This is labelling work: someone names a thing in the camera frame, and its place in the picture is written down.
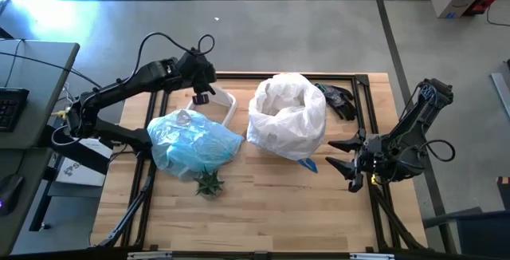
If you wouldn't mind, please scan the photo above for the blue trash bag liner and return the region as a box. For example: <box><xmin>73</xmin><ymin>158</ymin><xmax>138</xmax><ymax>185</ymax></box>
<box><xmin>146</xmin><ymin>108</ymin><xmax>245</xmax><ymax>181</ymax></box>

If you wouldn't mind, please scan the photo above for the dark office chair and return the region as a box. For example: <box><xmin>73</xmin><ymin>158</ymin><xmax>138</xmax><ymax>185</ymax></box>
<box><xmin>422</xmin><ymin>207</ymin><xmax>510</xmax><ymax>260</ymax></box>

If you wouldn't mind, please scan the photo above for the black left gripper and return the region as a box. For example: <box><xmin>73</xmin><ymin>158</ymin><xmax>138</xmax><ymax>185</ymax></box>
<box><xmin>177</xmin><ymin>48</ymin><xmax>218</xmax><ymax>107</ymax></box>

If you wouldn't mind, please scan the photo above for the black aluminium table frame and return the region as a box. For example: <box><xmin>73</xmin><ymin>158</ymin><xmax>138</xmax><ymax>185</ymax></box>
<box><xmin>95</xmin><ymin>71</ymin><xmax>430</xmax><ymax>253</ymax></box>

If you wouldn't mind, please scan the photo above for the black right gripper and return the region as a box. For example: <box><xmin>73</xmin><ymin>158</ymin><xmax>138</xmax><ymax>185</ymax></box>
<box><xmin>325</xmin><ymin>128</ymin><xmax>404</xmax><ymax>194</ymax></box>

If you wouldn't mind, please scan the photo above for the white swing bin lid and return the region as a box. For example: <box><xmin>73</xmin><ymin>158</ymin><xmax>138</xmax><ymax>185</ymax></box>
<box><xmin>186</xmin><ymin>84</ymin><xmax>239</xmax><ymax>128</ymax></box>

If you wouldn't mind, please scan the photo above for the white printed box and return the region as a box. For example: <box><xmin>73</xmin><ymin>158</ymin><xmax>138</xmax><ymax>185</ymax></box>
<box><xmin>55</xmin><ymin>136</ymin><xmax>115</xmax><ymax>187</ymax></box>

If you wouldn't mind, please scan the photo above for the grey metal bar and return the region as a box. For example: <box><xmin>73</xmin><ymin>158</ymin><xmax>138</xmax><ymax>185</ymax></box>
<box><xmin>490</xmin><ymin>72</ymin><xmax>510</xmax><ymax>120</ymax></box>

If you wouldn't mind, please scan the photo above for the black keyboard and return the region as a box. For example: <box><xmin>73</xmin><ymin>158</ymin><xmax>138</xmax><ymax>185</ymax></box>
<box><xmin>0</xmin><ymin>87</ymin><xmax>31</xmax><ymax>133</ymax></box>

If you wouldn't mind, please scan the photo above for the grey desk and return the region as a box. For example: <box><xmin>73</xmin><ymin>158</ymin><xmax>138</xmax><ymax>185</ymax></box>
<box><xmin>0</xmin><ymin>38</ymin><xmax>80</xmax><ymax>253</ymax></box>

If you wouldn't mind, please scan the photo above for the large white plastic bag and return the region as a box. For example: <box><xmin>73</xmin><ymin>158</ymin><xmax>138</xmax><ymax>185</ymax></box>
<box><xmin>245</xmin><ymin>72</ymin><xmax>328</xmax><ymax>162</ymax></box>

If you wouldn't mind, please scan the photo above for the black glove with green cuff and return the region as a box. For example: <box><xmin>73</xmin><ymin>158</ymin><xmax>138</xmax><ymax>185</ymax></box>
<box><xmin>314</xmin><ymin>83</ymin><xmax>359</xmax><ymax>121</ymax></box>

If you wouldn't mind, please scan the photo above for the succulent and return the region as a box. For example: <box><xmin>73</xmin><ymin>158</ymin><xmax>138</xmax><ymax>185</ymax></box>
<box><xmin>194</xmin><ymin>167</ymin><xmax>225</xmax><ymax>200</ymax></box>

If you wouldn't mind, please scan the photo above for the yellow plug adapter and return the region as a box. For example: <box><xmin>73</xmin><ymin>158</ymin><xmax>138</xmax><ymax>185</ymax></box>
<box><xmin>50</xmin><ymin>107</ymin><xmax>71</xmax><ymax>120</ymax></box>

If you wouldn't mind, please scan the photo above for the black desk cable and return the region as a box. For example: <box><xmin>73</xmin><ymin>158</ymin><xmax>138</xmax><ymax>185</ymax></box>
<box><xmin>0</xmin><ymin>38</ymin><xmax>103</xmax><ymax>89</ymax></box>

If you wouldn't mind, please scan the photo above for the black computer mouse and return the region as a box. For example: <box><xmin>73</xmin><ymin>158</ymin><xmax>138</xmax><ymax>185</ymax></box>
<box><xmin>0</xmin><ymin>174</ymin><xmax>25</xmax><ymax>216</ymax></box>

